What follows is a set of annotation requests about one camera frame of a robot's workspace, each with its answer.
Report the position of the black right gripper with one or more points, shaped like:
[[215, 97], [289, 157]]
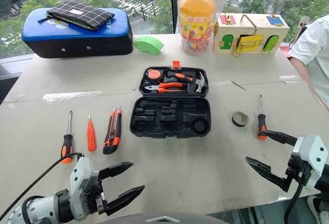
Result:
[[298, 170]]

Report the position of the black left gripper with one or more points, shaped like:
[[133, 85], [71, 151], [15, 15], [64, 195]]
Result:
[[93, 198]]

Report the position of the black tape roll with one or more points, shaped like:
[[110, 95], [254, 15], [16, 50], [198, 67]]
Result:
[[240, 120]]

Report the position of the orange black utility knife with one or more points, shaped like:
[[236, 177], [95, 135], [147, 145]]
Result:
[[111, 136]]

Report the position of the orange tester pen screwdriver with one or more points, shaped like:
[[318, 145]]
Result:
[[91, 136]]

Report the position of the black tool case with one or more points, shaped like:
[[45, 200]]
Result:
[[169, 121]]

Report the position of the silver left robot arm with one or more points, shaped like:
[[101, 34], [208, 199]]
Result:
[[38, 207]]

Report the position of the person's bare forearm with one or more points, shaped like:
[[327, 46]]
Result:
[[306, 75]]

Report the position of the wooden latch busy box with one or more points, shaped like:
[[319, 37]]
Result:
[[252, 26]]

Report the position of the black and white shoe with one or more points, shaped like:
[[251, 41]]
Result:
[[313, 208]]

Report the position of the red object behind person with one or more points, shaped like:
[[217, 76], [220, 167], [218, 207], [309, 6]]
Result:
[[285, 53]]

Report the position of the orange black tape measure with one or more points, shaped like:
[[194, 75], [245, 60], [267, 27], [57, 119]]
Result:
[[153, 74]]

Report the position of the person in white T-shirt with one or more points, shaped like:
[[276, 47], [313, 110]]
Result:
[[316, 44]]

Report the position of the green curved foam block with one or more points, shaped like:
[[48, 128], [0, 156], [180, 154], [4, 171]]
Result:
[[149, 45]]

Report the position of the clear jar with orange lid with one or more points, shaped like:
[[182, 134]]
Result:
[[196, 28]]

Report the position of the blue and black padded case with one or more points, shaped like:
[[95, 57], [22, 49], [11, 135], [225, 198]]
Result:
[[77, 41]]

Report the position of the black white checked pouch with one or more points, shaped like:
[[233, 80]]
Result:
[[82, 13]]

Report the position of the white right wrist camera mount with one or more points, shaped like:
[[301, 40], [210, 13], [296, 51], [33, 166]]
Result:
[[311, 152]]

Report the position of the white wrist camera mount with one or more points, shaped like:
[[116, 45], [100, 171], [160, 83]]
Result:
[[82, 170], [311, 152]]

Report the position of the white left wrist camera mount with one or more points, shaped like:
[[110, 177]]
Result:
[[82, 170]]

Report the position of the black window frame post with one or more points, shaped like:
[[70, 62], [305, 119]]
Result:
[[174, 3]]

